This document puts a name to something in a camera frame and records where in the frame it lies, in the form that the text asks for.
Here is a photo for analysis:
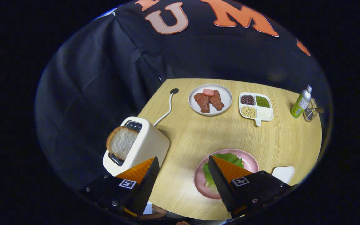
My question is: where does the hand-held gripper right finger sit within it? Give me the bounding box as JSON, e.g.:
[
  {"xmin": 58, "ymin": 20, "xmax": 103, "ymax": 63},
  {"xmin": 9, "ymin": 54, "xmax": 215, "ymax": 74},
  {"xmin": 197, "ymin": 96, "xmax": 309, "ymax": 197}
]
[{"xmin": 208, "ymin": 155, "xmax": 293, "ymax": 219}]

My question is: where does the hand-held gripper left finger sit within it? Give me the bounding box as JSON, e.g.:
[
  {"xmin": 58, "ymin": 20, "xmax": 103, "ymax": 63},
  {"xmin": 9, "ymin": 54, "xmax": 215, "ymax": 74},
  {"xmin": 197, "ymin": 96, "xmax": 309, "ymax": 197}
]
[{"xmin": 80, "ymin": 156, "xmax": 161, "ymax": 218}]

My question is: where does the green lettuce leaf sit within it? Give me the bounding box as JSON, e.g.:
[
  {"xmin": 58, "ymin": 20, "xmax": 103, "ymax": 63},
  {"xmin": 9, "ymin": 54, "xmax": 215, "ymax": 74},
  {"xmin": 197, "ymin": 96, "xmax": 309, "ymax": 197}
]
[{"xmin": 202, "ymin": 153, "xmax": 244, "ymax": 191}]

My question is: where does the toasted bread slice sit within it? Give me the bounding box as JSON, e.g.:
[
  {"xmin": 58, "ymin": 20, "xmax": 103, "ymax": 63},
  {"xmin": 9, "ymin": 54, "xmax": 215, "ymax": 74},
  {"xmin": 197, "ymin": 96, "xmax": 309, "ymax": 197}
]
[{"xmin": 106, "ymin": 126, "xmax": 139, "ymax": 161}]

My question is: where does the pink round plate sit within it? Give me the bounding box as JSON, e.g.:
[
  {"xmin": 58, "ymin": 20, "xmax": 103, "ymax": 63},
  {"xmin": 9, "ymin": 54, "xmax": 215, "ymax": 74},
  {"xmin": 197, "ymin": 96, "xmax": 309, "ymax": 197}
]
[{"xmin": 194, "ymin": 148, "xmax": 260, "ymax": 200}]

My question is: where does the white toaster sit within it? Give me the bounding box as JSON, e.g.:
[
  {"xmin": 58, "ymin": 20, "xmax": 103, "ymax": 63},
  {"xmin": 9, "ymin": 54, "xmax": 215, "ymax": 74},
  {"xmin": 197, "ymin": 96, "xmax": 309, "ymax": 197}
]
[{"xmin": 103, "ymin": 116, "xmax": 170, "ymax": 177}]

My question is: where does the small white square plate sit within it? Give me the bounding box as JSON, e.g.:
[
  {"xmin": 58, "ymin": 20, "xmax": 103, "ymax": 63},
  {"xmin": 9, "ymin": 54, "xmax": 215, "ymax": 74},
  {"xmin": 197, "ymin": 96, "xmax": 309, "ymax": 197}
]
[{"xmin": 272, "ymin": 166, "xmax": 295, "ymax": 184}]

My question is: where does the pile of yellow soybeans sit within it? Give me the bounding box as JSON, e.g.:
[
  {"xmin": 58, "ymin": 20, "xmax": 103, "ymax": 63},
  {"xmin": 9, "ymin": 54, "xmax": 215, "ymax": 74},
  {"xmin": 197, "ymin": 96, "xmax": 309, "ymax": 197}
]
[{"xmin": 241, "ymin": 106, "xmax": 257, "ymax": 118}]

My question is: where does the white divided dish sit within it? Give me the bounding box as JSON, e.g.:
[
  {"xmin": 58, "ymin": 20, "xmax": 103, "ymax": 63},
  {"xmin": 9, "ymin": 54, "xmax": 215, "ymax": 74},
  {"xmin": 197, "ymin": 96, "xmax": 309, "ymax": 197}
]
[{"xmin": 239, "ymin": 92, "xmax": 274, "ymax": 127}]

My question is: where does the brown meat piece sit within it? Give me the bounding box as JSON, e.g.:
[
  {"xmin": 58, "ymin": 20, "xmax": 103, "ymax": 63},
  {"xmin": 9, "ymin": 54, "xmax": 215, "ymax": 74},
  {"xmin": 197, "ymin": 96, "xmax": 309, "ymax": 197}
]
[
  {"xmin": 210, "ymin": 90, "xmax": 225, "ymax": 111},
  {"xmin": 194, "ymin": 93, "xmax": 210, "ymax": 113}
]

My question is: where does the white round plate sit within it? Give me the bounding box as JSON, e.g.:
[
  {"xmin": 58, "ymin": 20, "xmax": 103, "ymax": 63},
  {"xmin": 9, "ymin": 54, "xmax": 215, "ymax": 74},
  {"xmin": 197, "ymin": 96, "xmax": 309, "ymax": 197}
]
[{"xmin": 188, "ymin": 84, "xmax": 233, "ymax": 117}]

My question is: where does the pile of green beans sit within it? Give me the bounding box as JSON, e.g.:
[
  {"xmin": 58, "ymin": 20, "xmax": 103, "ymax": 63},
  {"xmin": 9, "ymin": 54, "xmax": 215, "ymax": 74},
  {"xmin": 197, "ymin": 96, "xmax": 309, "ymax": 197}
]
[{"xmin": 256, "ymin": 96, "xmax": 270, "ymax": 108}]

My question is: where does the green bottle with silver cap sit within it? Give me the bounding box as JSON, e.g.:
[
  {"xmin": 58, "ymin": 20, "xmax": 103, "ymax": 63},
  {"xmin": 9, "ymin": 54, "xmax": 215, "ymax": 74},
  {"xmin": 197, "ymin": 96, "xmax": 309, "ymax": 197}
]
[{"xmin": 290, "ymin": 85, "xmax": 313, "ymax": 118}]

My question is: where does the black backdrop cloth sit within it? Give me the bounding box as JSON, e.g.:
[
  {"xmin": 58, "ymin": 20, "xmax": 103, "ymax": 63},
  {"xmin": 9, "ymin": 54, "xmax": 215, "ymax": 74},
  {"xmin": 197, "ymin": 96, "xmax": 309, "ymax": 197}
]
[{"xmin": 35, "ymin": 0, "xmax": 333, "ymax": 191}]

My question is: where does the white toaster cable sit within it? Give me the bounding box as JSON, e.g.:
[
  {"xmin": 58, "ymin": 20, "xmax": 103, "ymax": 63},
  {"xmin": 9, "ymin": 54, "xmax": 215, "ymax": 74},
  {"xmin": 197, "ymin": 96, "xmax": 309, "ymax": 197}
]
[{"xmin": 153, "ymin": 88, "xmax": 179, "ymax": 127}]

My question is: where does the metal wire basket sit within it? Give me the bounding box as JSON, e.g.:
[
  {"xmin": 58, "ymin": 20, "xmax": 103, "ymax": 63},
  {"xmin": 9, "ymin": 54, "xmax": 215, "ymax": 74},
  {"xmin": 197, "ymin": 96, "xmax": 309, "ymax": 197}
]
[{"xmin": 303, "ymin": 97, "xmax": 318, "ymax": 122}]

